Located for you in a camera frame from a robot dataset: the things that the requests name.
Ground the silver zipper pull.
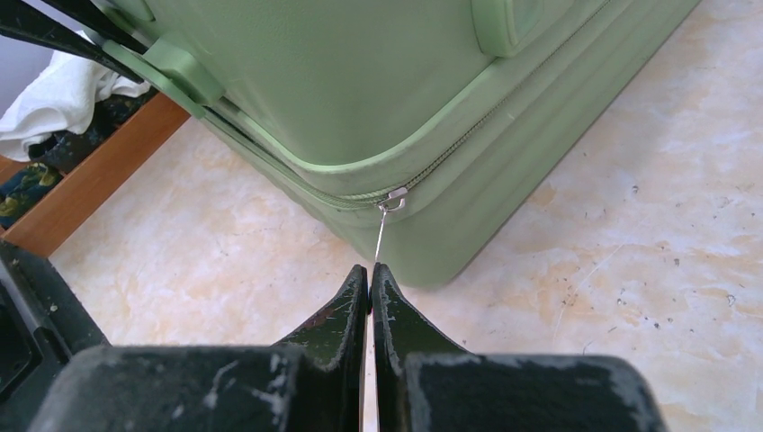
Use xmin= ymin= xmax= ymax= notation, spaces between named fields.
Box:
xmin=374 ymin=186 xmax=408 ymax=263

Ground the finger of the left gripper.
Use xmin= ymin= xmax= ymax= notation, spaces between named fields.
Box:
xmin=1 ymin=1 xmax=145 ymax=84

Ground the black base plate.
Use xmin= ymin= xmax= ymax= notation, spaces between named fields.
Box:
xmin=1 ymin=240 xmax=110 ymax=431

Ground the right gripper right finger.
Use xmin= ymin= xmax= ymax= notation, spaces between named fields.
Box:
xmin=370 ymin=264 xmax=667 ymax=431

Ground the orange wooden tray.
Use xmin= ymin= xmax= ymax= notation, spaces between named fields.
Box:
xmin=1 ymin=94 xmax=190 ymax=257

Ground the green suitcase blue lining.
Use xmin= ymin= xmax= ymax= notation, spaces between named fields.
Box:
xmin=97 ymin=1 xmax=695 ymax=287

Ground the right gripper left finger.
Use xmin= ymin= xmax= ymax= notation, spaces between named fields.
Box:
xmin=31 ymin=265 xmax=369 ymax=431

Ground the white fluffy towel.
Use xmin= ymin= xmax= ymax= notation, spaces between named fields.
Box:
xmin=1 ymin=50 xmax=150 ymax=162

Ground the patterned item in tray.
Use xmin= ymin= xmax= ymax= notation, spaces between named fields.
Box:
xmin=1 ymin=89 xmax=157 ymax=230

